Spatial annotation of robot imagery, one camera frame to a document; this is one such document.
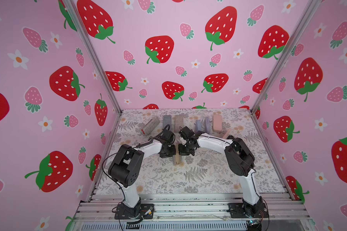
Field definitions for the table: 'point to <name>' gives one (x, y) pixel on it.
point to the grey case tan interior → (207, 125)
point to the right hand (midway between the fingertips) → (180, 152)
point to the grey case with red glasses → (150, 126)
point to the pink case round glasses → (217, 121)
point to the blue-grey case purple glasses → (167, 120)
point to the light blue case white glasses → (198, 125)
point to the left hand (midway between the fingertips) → (175, 153)
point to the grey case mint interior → (179, 121)
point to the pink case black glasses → (226, 134)
